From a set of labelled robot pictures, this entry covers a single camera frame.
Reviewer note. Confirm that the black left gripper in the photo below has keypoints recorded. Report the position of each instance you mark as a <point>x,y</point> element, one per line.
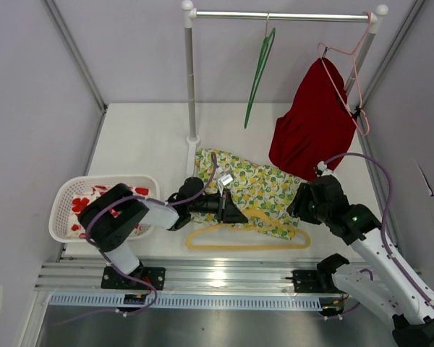
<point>231,213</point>

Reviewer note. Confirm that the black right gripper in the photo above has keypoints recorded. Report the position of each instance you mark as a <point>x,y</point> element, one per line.
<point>297,207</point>

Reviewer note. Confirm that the lemon print skirt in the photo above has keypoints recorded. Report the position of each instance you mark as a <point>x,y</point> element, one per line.
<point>262,188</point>

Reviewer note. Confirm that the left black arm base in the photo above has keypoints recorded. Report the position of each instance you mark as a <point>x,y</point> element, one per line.
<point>155,276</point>

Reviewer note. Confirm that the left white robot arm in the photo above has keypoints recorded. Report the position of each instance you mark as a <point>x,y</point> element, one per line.
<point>111,218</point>

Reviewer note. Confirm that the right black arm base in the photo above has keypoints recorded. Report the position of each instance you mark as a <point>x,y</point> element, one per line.
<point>311,278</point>

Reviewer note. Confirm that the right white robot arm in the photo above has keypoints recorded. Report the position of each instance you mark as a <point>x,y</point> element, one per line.
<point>399,297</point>

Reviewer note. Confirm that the red skirt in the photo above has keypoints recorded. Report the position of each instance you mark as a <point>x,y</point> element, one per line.
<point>317,126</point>

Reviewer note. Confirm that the green clothes hanger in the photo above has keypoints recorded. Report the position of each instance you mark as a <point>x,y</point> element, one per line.
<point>265,51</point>

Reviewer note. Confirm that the pink clothes hanger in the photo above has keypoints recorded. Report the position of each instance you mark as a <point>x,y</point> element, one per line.
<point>359,118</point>

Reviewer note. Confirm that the white perforated plastic basket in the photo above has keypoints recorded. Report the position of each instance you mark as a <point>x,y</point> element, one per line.
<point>57,224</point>

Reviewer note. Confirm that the white metal clothes rack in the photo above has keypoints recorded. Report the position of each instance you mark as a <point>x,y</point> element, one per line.
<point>191,14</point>

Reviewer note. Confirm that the aluminium mounting rail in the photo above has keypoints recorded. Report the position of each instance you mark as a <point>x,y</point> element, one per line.
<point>85,273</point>

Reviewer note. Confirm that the white slotted cable duct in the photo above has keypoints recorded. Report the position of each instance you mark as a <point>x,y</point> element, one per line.
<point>170,301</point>

